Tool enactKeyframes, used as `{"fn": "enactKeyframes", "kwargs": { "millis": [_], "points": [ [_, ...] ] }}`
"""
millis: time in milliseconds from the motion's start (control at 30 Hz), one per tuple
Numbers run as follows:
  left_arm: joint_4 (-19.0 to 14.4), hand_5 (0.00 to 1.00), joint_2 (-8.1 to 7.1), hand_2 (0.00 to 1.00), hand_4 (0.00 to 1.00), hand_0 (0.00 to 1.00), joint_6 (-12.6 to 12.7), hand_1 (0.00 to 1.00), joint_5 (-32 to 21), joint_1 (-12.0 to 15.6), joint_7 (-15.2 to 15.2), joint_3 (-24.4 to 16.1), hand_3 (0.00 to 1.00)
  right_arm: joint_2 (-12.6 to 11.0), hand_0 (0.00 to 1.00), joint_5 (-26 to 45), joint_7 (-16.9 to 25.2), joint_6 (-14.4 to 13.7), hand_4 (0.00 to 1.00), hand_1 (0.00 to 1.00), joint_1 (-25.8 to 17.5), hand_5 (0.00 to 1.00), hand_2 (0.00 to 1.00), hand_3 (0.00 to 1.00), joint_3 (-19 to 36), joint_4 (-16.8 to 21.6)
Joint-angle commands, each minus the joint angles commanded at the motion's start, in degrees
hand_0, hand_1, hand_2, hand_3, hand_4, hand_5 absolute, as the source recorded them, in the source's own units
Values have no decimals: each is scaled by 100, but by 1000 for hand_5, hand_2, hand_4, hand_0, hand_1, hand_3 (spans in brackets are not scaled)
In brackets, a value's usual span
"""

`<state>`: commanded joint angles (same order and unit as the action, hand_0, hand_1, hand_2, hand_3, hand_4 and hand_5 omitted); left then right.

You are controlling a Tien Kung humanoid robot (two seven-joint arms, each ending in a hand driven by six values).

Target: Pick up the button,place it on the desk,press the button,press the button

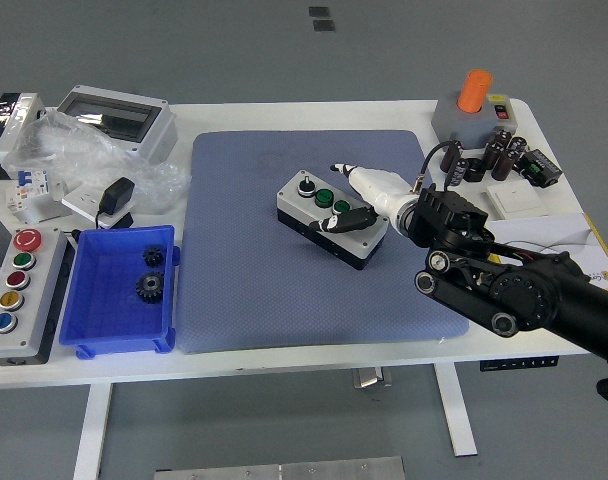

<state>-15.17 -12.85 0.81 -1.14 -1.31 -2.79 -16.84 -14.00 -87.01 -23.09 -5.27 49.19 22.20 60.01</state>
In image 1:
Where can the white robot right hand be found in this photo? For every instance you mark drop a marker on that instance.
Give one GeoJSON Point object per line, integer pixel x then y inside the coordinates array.
{"type": "Point", "coordinates": [379, 185]}

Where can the grey four-button control box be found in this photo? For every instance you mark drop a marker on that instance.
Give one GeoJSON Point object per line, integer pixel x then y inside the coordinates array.
{"type": "Point", "coordinates": [294, 197]}

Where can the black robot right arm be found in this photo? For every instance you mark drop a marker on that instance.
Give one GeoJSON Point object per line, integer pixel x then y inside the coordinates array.
{"type": "Point", "coordinates": [534, 295]}

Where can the grey five-button control box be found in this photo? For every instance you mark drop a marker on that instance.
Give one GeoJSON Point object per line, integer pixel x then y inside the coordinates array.
{"type": "Point", "coordinates": [39, 300]}

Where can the black cylindrical capacitor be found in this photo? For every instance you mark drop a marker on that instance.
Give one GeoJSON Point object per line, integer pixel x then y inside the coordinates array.
{"type": "Point", "coordinates": [517, 147]}
{"type": "Point", "coordinates": [494, 152]}
{"type": "Point", "coordinates": [504, 165]}
{"type": "Point", "coordinates": [450, 160]}
{"type": "Point", "coordinates": [504, 137]}

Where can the black capacitor with grey stripe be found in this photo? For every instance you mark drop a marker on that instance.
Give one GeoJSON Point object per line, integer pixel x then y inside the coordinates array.
{"type": "Point", "coordinates": [458, 174]}

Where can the short black capacitor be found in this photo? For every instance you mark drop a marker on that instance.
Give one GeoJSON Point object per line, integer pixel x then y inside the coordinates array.
{"type": "Point", "coordinates": [476, 171]}

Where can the orange cylinder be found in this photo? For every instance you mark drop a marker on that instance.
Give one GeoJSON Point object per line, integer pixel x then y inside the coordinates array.
{"type": "Point", "coordinates": [475, 90]}

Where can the blue-grey table mat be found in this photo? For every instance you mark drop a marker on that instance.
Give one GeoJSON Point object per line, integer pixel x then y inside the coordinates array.
{"type": "Point", "coordinates": [234, 175]}

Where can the black module with green terminal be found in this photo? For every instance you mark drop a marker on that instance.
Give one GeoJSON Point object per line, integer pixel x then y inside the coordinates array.
{"type": "Point", "coordinates": [539, 167]}

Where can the dark floor plate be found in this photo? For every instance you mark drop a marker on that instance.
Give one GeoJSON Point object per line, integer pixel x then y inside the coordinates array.
{"type": "Point", "coordinates": [319, 12]}
{"type": "Point", "coordinates": [323, 26]}

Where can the white and yellow cardboard box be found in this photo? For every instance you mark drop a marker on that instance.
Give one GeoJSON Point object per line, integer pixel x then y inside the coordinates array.
{"type": "Point", "coordinates": [544, 230]}

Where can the black table control panel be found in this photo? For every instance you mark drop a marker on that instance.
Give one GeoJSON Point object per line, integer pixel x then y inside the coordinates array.
{"type": "Point", "coordinates": [519, 363]}

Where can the small black gear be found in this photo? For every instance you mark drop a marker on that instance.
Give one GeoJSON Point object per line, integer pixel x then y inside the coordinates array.
{"type": "Point", "coordinates": [153, 256]}

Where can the white table leg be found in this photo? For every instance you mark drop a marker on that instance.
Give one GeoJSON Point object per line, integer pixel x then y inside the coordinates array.
{"type": "Point", "coordinates": [91, 430]}
{"type": "Point", "coordinates": [456, 410]}

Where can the large black gear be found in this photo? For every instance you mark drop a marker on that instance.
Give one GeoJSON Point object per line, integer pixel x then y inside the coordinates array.
{"type": "Point", "coordinates": [150, 287]}

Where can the black power adapter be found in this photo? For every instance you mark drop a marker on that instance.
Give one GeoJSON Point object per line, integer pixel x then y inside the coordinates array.
{"type": "Point", "coordinates": [116, 195]}

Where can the clear plastic bag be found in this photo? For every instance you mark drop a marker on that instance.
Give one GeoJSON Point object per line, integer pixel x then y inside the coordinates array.
{"type": "Point", "coordinates": [84, 150]}

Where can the grey metal plate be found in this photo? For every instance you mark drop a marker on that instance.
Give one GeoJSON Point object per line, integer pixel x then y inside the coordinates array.
{"type": "Point", "coordinates": [284, 470]}

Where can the blue plastic bin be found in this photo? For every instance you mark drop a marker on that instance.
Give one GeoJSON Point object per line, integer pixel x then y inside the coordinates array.
{"type": "Point", "coordinates": [109, 320]}

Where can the white circuit breaker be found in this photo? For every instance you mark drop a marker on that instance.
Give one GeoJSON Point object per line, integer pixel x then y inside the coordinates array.
{"type": "Point", "coordinates": [29, 187]}

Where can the white box with black panel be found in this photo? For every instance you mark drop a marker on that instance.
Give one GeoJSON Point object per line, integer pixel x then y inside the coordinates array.
{"type": "Point", "coordinates": [21, 115]}

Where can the grey switch box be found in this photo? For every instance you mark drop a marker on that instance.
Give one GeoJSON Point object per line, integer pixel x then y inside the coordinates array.
{"type": "Point", "coordinates": [449, 122]}

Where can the white wall switch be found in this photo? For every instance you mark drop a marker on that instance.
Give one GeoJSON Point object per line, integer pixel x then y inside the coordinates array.
{"type": "Point", "coordinates": [516, 199]}

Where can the metal bracket under table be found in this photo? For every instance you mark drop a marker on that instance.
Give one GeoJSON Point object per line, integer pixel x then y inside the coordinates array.
{"type": "Point", "coordinates": [371, 377]}

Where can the grey enclosure with clear lid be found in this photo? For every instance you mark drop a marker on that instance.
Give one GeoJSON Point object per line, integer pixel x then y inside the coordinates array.
{"type": "Point", "coordinates": [154, 140]}

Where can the white wall socket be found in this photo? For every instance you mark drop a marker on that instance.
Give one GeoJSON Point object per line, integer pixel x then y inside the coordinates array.
{"type": "Point", "coordinates": [81, 200]}

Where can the white metal bracket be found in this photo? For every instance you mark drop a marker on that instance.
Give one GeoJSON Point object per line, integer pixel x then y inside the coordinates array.
{"type": "Point", "coordinates": [46, 210]}

